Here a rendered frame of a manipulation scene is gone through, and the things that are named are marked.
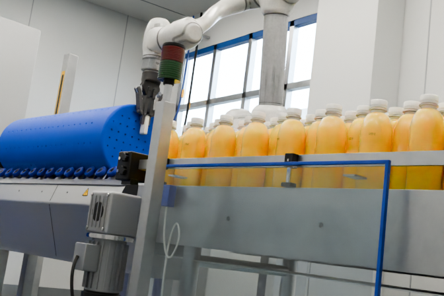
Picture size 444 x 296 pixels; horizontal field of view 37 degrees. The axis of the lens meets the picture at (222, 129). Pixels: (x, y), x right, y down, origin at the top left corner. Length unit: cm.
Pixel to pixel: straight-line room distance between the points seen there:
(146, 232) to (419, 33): 382
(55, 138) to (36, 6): 516
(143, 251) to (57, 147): 108
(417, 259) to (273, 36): 157
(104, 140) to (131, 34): 585
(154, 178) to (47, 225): 105
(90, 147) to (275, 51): 83
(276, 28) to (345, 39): 259
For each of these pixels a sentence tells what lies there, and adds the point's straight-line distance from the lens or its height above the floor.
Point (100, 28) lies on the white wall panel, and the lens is 808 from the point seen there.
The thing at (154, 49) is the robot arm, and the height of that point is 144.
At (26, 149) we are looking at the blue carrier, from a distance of 295.
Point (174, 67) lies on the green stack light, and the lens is 179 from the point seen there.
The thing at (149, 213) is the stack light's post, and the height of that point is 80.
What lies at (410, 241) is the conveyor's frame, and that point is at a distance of 138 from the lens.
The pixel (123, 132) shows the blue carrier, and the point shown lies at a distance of 250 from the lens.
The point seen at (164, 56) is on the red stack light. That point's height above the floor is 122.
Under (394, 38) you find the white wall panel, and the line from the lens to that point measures 528.
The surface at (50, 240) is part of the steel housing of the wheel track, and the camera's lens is 273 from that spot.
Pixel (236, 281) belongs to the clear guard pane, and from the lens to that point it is 162.
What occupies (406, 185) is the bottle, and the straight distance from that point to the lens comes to 148.
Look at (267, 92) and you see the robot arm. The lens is 273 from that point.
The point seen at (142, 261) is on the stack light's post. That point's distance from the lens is 173.
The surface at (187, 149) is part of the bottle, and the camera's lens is 199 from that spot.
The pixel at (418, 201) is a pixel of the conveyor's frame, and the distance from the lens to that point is 138.
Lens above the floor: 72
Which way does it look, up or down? 11 degrees up
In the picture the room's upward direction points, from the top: 7 degrees clockwise
